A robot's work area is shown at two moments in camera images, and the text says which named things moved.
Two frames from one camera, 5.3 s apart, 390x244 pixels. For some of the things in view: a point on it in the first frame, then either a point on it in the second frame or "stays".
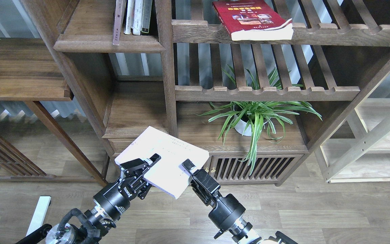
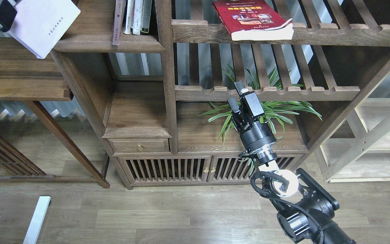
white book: (138, 17) stays
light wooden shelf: (374, 145) stays
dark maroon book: (116, 37) stays
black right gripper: (227, 210) → (254, 134)
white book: (166, 176) → (39, 24)
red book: (253, 20) stays
